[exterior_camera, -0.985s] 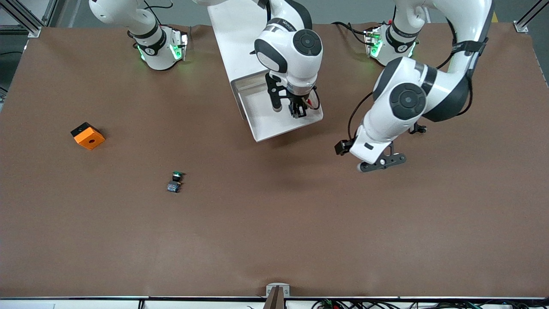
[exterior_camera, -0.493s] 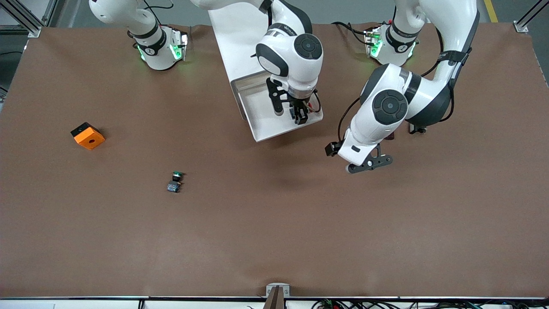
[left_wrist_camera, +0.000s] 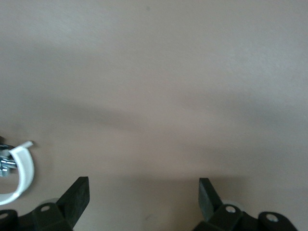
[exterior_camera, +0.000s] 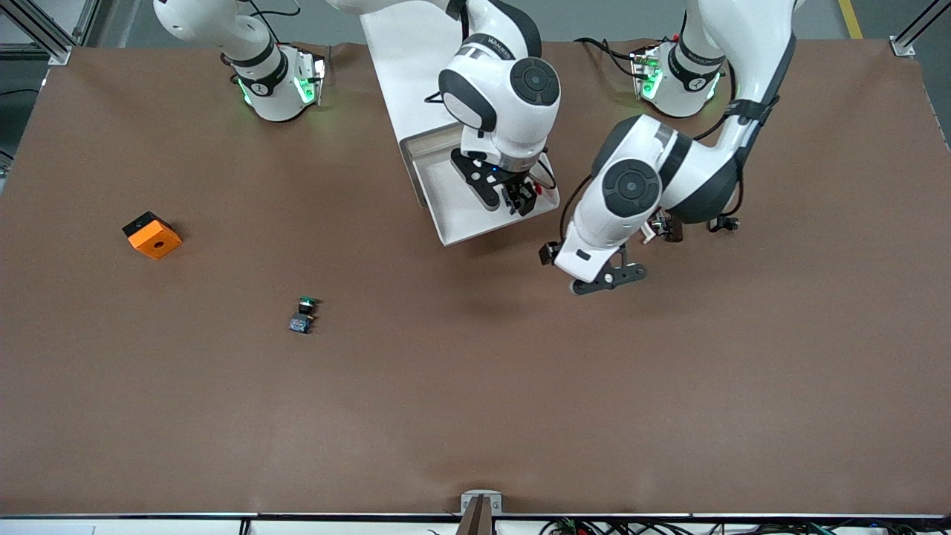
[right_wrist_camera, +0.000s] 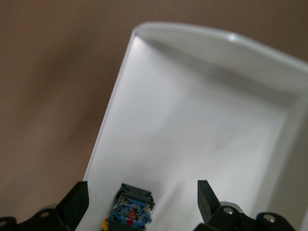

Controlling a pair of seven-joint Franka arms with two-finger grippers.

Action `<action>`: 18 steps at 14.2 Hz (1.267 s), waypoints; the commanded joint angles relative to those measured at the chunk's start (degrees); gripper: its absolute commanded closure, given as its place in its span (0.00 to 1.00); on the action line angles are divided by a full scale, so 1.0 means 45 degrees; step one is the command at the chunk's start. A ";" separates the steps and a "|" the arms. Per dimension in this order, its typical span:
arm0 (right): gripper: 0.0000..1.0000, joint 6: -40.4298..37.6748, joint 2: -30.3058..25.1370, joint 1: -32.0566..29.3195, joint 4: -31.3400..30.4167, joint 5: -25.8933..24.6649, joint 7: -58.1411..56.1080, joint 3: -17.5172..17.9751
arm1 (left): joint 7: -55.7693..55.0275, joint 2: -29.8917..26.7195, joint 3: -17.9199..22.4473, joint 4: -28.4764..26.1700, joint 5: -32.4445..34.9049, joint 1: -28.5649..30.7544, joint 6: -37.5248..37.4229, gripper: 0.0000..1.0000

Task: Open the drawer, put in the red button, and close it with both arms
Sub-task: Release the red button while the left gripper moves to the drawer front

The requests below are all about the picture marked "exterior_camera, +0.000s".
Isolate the green push button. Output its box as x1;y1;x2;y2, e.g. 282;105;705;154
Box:
288;296;320;335

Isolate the brown table mat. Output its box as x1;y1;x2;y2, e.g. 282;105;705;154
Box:
0;39;951;517

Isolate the orange black square box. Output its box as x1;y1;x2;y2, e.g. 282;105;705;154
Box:
123;211;183;261

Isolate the black base cable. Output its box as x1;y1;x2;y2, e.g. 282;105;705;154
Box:
576;37;643;79

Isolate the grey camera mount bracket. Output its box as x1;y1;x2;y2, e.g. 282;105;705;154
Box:
457;490;504;535

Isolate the aluminium frame profile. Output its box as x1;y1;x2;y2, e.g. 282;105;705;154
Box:
889;0;951;57
0;0;101;66

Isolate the white table edge rail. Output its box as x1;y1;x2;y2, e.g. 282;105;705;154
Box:
0;513;951;535

